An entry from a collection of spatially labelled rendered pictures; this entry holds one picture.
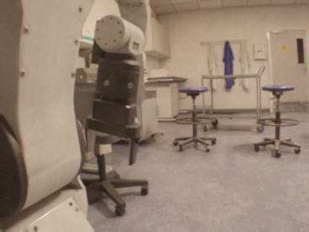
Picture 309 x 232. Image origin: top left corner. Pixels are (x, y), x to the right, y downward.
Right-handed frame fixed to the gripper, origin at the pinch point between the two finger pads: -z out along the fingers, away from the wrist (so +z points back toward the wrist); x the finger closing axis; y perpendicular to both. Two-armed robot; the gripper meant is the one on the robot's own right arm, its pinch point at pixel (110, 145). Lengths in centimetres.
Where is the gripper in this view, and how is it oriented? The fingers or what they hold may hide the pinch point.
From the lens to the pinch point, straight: 50.8
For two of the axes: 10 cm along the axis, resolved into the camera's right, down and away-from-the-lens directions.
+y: -3.2, 1.3, -9.4
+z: 1.4, -9.7, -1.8
